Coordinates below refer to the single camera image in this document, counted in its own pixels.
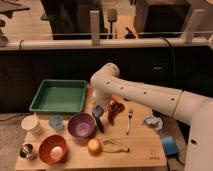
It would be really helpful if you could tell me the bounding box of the white paper cup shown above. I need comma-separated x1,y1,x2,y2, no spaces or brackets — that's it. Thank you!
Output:
21,114,41,136

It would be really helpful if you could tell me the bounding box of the bunch of dark grapes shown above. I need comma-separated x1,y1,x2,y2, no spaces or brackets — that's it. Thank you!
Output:
107,100,125,125

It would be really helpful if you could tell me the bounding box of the green plastic tray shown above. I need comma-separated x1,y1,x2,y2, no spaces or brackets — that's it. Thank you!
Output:
29,79,87,114

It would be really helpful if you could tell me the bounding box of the purple bowl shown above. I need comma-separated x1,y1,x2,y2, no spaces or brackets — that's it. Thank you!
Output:
68,113,96,138

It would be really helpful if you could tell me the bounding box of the metal cup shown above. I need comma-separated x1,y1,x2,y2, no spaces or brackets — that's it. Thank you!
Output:
19,144,36,160

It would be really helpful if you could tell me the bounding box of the wooden board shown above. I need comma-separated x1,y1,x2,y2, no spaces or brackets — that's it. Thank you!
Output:
14,81,168,171

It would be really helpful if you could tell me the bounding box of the red bowl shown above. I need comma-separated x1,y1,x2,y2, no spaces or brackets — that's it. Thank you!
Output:
39,135,68,165

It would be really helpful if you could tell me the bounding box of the blue box beside table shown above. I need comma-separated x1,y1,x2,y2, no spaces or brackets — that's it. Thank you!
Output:
161,136,179,156

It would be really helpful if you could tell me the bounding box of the small blue plastic cup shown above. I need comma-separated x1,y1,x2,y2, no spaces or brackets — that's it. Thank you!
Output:
49,115,64,131

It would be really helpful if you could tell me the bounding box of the metal fork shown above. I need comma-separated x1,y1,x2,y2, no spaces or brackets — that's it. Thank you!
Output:
126,109,134,135

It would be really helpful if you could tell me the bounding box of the banana peel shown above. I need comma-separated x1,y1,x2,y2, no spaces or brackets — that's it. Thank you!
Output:
102,139,130,153

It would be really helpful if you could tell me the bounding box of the blue sponge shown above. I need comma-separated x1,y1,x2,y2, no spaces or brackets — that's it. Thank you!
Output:
92,105,104,118

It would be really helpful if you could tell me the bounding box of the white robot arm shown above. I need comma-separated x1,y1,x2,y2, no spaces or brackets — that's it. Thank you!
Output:
90,63,213,171

